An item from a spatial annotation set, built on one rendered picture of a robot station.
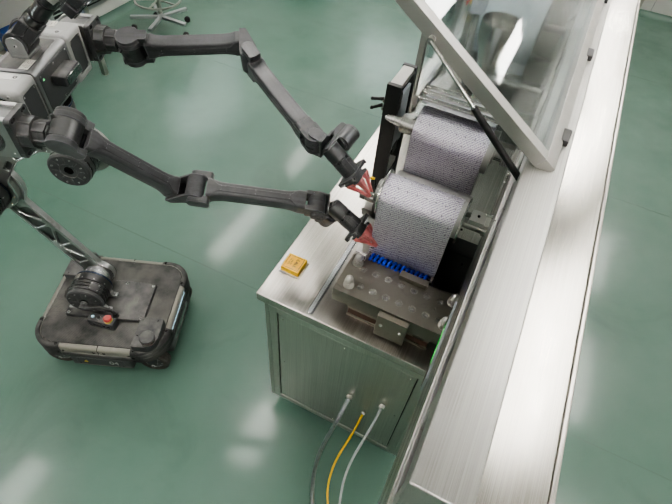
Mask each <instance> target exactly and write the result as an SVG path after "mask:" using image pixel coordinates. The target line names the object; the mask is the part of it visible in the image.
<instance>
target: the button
mask: <svg viewBox="0 0 672 504"><path fill-rule="evenodd" d="M306 265H307V260H306V259H303V258H301V257H299V256H296V255H294V254H292V253H290V254H289V256H288V257H287V258H286V260H285V261H284V262H283V264H282V265H281V270H283V271H285V272H287V273H289V274H292V275H294V276H296V277H298V276H299V275H300V273H301V272H302V270H303V269H304V268H305V266H306Z"/></svg>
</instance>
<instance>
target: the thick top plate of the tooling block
mask: <svg viewBox="0 0 672 504"><path fill-rule="evenodd" d="M355 255H356V254H353V255H352V257H351V259H350V260H349V262H348V264H347V265H346V267H345V268H344V270H343V272H342V273H341V275H340V277H339V278H338V280H337V281H336V283H335V285H334V286H333V290H332V298H333V299H335V300H337V301H339V302H341V303H344V304H346V305H348V306H350V307H353V308H355V309H357V310H359V311H362V312H364V313H366V314H368V315H371V316H373V317H375V318H377V315H378V313H379V311H382V312H384V313H386V314H389V315H391V316H393V317H396V318H398V319H400V320H402V321H405V322H407V323H409V324H410V325H409V328H408V330H407V332H409V333H411V334H413V335H415V336H417V337H420V338H422V339H424V340H426V341H429V342H431V343H433V344H435V345H437V344H438V341H439V339H440V336H441V334H442V331H441V330H440V329H439V328H438V323H439V321H440V320H441V319H442V318H443V317H445V316H447V317H448V316H449V314H450V312H451V310H452V307H450V306H448V304H447V300H448V299H449V297H451V294H449V293H447V292H444V291H442V290H439V289H437V288H435V287H432V286H430V285H428V287H427V289H426V290H425V289H423V288H420V287H418V286H415V285H413V284H411V283H408V282H406V281H404V280H401V279H399V275H400V273H399V272H396V271H394V270H392V269H389V268H387V267H384V266H382V265H380V264H377V263H375V262H373V261H370V260H368V259H365V261H364V260H363V262H364V264H363V266H362V267H355V266H354V265H353V260H354V257H355ZM347 275H352V276H353V278H354V287H353V288H352V289H346V288H344V286H343V282H344V279H345V278H346V276H347Z"/></svg>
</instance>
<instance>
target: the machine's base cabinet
mask: <svg viewBox="0 0 672 504"><path fill-rule="evenodd" d="M265 315H266V327H267V339H268V351H269V363H270V376H271V388H272V392H273V393H275V394H277V395H279V396H281V397H283V398H285V399H287V400H289V401H291V402H293V403H294V404H296V405H298V406H300V407H302V408H304V409H306V410H308V411H310V412H312V413H314V414H316V415H318V416H320V417H322V418H324V419H326V420H328V421H329V422H331V423H333V422H334V421H335V419H336V417H337V415H338V413H339V412H340V410H341V408H342V406H343V404H344V402H345V400H346V399H345V397H346V395H347V394H349V395H351V396H352V397H353V399H352V401H350V402H349V404H348V406H347V408H346V410H345V411H344V413H343V415H342V417H341V419H340V421H339V422H338V424H337V426H339V427H341V428H343V429H345V430H347V431H349V432H351V433H352V431H353V429H354V427H355V426H356V424H357V422H358V420H359V418H360V416H361V415H360V412H361V411H365V412H366V414H365V416H363V417H362V419H361V421H360V423H359V425H358V427H357V428H356V430H355V432H354V434H355V435H357V436H359V437H361V438H363V437H364V436H365V434H366V432H367V430H368V429H369V427H370V425H371V423H372V422H373V420H374V418H375V416H376V414H377V412H378V410H379V408H378V406H379V404H383V405H384V406H385V408H384V410H381V413H380V415H379V417H378V419H377V420H376V422H375V424H374V426H373V428H372V430H371V431H370V433H369V435H368V436H367V438H366V441H368V442H370V443H372V444H374V445H376V446H378V447H380V448H382V449H384V450H386V451H388V452H390V453H392V454H393V455H396V454H397V452H398V450H399V448H400V445H401V443H402V440H403V438H404V435H405V432H406V430H407V427H408V425H409V422H410V420H411V417H412V415H413V412H414V410H415V407H416V404H417V402H418V399H419V397H420V394H421V392H422V391H420V388H421V384H422V382H423V379H424V377H423V376H421V375H419V374H417V373H415V372H413V371H411V370H408V369H406V368H404V367H402V366H400V365H398V364H396V363H393V362H391V361H389V360H387V359H385V358H383V357H380V356H378V355H376V354H374V353H372V352H370V351H368V350H365V349H363V348H361V347H359V346H357V345H355V344H353V343H350V342H348V341H346V340H344V339H342V338H340V337H338V336H335V335H333V334H331V333H329V332H327V331H325V330H323V329H320V328H318V327H316V326H314V325H312V324H310V323H308V322H305V321H303V320H301V319H299V318H297V317H295V316H293V315H290V314H288V313H286V312H284V311H282V310H280V309H278V308H275V307H273V306H271V305H269V304H267V303H265Z"/></svg>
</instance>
